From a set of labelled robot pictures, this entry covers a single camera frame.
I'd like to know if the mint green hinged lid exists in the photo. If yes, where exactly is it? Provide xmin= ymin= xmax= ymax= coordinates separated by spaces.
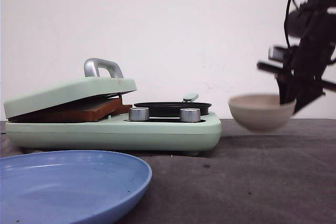
xmin=4 ymin=58 xmax=137 ymax=119

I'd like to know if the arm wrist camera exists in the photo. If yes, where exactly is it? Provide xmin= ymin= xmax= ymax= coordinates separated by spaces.
xmin=268 ymin=46 xmax=288 ymax=62

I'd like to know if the black round frying pan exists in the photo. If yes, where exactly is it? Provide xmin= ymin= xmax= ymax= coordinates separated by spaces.
xmin=134 ymin=93 xmax=212 ymax=118

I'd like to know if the silver knob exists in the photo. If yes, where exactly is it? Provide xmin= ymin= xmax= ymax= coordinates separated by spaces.
xmin=128 ymin=107 xmax=150 ymax=122
xmin=180 ymin=108 xmax=201 ymax=123

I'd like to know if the mint green breakfast maker base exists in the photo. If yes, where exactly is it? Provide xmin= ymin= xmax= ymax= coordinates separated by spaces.
xmin=6 ymin=112 xmax=222 ymax=153

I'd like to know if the right silver knob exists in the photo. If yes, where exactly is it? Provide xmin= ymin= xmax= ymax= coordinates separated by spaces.
xmin=180 ymin=108 xmax=201 ymax=123

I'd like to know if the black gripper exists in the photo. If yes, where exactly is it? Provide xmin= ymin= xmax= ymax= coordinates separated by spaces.
xmin=257 ymin=11 xmax=335 ymax=114

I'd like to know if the left silver knob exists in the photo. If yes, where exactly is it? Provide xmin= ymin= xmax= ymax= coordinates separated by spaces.
xmin=128 ymin=107 xmax=150 ymax=122

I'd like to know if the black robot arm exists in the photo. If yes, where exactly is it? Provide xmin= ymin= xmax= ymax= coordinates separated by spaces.
xmin=257 ymin=0 xmax=335 ymax=113

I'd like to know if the blue plate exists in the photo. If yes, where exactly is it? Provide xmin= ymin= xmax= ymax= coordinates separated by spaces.
xmin=1 ymin=151 xmax=152 ymax=223

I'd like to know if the bread slice with brown crust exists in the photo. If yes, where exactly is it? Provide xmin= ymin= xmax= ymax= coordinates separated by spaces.
xmin=106 ymin=98 xmax=132 ymax=116

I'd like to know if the beige ribbed bowl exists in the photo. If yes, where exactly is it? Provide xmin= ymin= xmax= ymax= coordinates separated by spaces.
xmin=228 ymin=93 xmax=296 ymax=132

